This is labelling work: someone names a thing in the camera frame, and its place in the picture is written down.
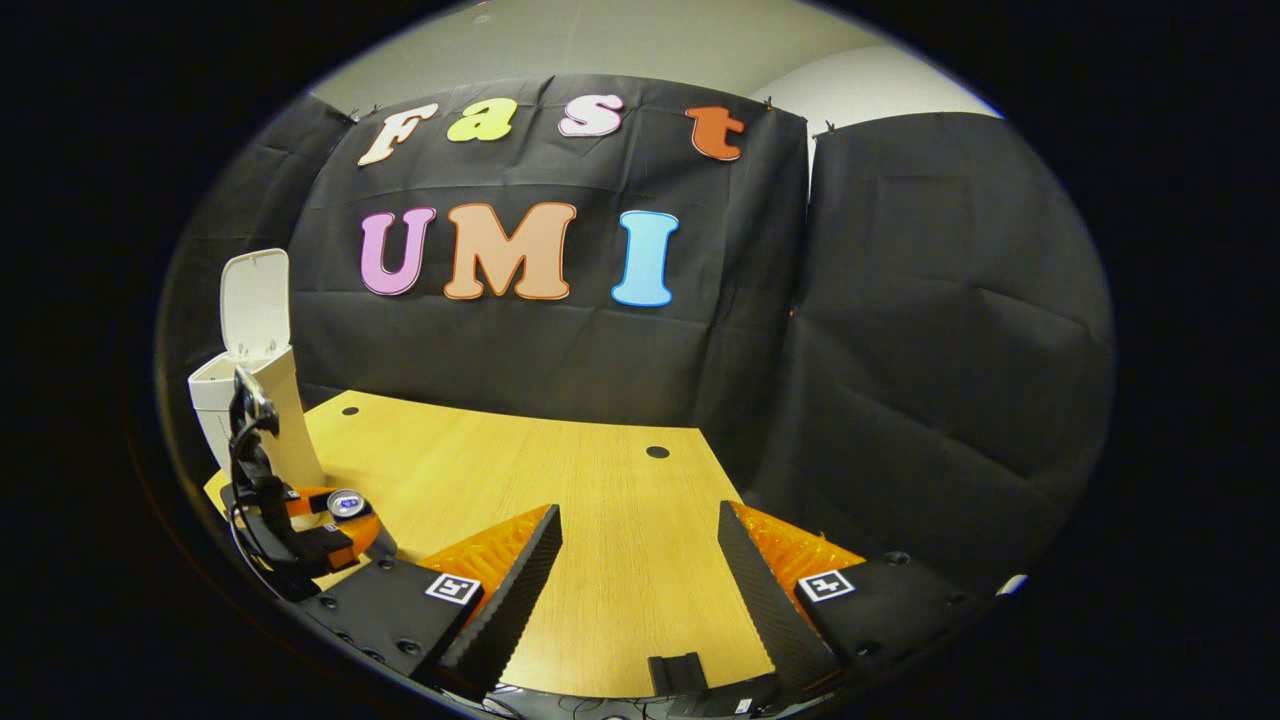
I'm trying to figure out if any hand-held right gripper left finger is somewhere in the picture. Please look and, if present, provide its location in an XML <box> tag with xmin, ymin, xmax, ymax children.
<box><xmin>300</xmin><ymin>503</ymin><xmax>564</xmax><ymax>701</ymax></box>

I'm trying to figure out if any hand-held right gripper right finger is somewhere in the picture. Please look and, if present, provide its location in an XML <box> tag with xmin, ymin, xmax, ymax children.
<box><xmin>717</xmin><ymin>500</ymin><xmax>986</xmax><ymax>693</ymax></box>

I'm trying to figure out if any blue pop can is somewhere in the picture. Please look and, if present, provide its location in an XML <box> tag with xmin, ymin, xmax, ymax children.
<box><xmin>326</xmin><ymin>487</ymin><xmax>398</xmax><ymax>561</ymax></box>

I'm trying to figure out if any white desktop garbage bin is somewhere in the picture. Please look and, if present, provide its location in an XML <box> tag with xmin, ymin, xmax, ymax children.
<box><xmin>188</xmin><ymin>248</ymin><xmax>326</xmax><ymax>491</ymax></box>

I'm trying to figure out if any wooden desktop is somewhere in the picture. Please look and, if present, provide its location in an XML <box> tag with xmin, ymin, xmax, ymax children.
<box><xmin>205</xmin><ymin>390</ymin><xmax>801</xmax><ymax>701</ymax></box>

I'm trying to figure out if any black backdrop cloth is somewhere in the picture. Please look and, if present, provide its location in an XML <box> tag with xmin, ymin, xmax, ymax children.
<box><xmin>158</xmin><ymin>73</ymin><xmax>1116</xmax><ymax>601</ymax></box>

